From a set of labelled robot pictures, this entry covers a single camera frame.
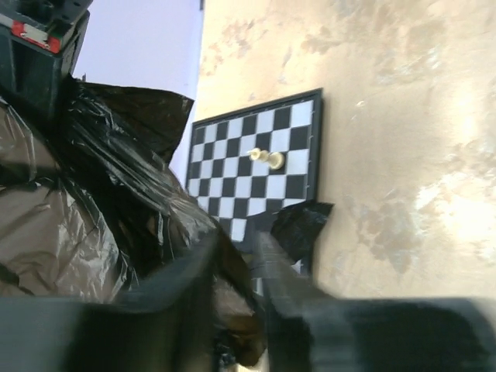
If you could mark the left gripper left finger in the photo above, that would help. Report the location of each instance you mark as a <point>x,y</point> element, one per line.
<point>165,324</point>

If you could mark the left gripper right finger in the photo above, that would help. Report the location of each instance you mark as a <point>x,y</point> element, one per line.
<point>308,329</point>

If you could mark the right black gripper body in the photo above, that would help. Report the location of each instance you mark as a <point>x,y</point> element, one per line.
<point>40,45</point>

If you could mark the black trash bag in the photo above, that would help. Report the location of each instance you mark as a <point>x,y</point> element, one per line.
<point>91,210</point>

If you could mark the white chess piece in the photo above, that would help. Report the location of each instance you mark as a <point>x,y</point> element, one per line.
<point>275,160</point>

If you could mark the black white chessboard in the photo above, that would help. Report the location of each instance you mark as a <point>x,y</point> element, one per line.
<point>239,192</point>

